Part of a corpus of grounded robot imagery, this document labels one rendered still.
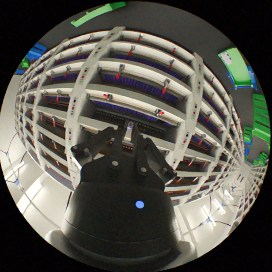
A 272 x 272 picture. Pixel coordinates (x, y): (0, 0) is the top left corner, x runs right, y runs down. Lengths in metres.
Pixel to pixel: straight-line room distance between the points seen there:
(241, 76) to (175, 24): 0.61
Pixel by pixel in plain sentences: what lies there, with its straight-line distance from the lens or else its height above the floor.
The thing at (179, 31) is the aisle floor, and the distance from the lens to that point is 0.81.
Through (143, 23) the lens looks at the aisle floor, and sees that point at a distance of 0.84.
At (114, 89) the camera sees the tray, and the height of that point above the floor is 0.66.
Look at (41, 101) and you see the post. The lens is 1.10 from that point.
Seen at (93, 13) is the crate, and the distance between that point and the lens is 0.70.
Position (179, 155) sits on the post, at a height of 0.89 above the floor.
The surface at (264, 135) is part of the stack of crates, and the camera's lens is 1.28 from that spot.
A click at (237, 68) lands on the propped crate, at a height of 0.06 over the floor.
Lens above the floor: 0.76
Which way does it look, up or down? 15 degrees up
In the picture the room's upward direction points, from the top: 162 degrees counter-clockwise
